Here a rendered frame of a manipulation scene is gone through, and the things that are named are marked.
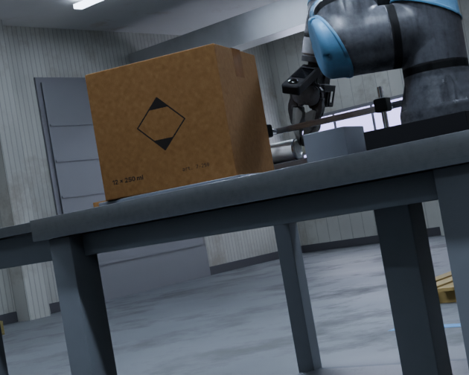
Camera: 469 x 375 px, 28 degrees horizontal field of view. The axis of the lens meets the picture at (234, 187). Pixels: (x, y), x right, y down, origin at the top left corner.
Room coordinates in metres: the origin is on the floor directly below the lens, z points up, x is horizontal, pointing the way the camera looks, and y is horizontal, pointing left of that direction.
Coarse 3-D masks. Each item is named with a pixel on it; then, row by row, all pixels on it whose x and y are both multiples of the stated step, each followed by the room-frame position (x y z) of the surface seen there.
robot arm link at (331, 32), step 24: (336, 0) 1.63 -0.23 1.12; (360, 0) 1.63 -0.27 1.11; (312, 24) 1.63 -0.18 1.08; (336, 24) 1.61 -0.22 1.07; (360, 24) 1.61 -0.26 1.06; (384, 24) 1.60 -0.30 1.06; (336, 48) 1.61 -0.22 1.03; (360, 48) 1.61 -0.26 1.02; (384, 48) 1.61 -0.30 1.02; (336, 72) 1.64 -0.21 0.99; (360, 72) 1.65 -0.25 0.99
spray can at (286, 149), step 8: (272, 144) 2.24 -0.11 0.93; (280, 144) 2.23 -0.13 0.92; (288, 144) 2.22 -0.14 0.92; (296, 144) 2.24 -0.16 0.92; (272, 152) 2.23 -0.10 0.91; (280, 152) 2.22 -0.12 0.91; (288, 152) 2.21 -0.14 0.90; (296, 152) 2.24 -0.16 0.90; (272, 160) 2.24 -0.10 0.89; (280, 160) 2.23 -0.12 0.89; (288, 160) 2.23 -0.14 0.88
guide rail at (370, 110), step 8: (400, 104) 2.04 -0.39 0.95; (352, 112) 2.10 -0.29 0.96; (360, 112) 2.09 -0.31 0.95; (368, 112) 2.08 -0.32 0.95; (320, 120) 2.14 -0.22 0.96; (328, 120) 2.13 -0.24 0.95; (336, 120) 2.12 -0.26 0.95; (280, 128) 2.20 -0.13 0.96; (288, 128) 2.19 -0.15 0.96; (296, 128) 2.18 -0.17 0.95; (304, 128) 2.18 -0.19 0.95
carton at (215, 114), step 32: (128, 64) 1.92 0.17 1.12; (160, 64) 1.89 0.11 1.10; (192, 64) 1.86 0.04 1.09; (224, 64) 1.88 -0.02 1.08; (96, 96) 1.94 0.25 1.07; (128, 96) 1.92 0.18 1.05; (160, 96) 1.89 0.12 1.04; (192, 96) 1.87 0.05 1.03; (224, 96) 1.85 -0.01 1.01; (256, 96) 2.03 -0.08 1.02; (96, 128) 1.95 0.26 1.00; (128, 128) 1.92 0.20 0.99; (160, 128) 1.90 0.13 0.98; (192, 128) 1.87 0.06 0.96; (224, 128) 1.85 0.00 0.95; (256, 128) 2.00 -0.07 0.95; (128, 160) 1.93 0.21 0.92; (160, 160) 1.90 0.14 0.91; (192, 160) 1.88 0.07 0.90; (224, 160) 1.85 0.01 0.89; (256, 160) 1.96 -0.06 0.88; (128, 192) 1.93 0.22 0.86
